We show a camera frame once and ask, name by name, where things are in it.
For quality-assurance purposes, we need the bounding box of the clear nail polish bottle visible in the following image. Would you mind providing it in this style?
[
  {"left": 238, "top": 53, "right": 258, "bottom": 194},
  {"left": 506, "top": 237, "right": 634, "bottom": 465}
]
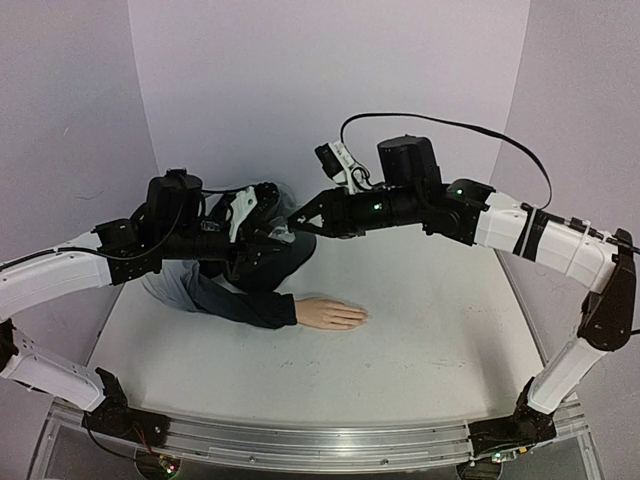
[{"left": 268, "top": 224, "right": 296, "bottom": 244}]

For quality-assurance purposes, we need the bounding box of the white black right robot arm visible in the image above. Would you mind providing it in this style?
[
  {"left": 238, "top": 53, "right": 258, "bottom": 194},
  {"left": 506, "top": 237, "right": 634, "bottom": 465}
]
[{"left": 288, "top": 135, "right": 637, "bottom": 462}]

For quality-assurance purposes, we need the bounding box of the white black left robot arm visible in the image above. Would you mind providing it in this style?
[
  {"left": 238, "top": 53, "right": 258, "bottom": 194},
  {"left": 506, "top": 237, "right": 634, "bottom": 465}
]
[{"left": 1, "top": 169, "right": 286, "bottom": 448}]

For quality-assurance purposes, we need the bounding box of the dark jacket with grey lining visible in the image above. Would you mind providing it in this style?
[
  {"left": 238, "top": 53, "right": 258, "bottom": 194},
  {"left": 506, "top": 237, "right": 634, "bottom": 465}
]
[{"left": 142, "top": 180, "right": 320, "bottom": 330}]

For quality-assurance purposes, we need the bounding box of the mannequin hand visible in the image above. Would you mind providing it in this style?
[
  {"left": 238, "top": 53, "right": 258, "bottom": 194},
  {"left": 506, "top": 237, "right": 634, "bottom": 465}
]
[{"left": 294, "top": 297, "right": 369, "bottom": 331}]

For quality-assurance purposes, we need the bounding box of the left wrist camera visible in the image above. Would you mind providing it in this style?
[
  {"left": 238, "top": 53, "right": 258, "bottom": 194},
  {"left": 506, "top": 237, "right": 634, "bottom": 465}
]
[{"left": 229, "top": 186, "right": 259, "bottom": 243}]

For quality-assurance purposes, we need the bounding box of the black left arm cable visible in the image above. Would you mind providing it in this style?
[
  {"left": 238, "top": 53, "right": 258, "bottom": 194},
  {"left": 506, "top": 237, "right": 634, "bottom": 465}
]
[{"left": 0, "top": 194, "right": 206, "bottom": 271}]

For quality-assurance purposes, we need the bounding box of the black right camera cable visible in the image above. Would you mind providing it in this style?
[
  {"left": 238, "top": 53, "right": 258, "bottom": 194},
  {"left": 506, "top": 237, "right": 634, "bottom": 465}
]
[{"left": 339, "top": 112, "right": 554, "bottom": 209}]

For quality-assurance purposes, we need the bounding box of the aluminium front rail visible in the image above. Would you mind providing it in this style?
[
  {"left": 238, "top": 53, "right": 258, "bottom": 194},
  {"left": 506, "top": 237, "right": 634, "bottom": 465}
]
[{"left": 50, "top": 401, "right": 588, "bottom": 474}]

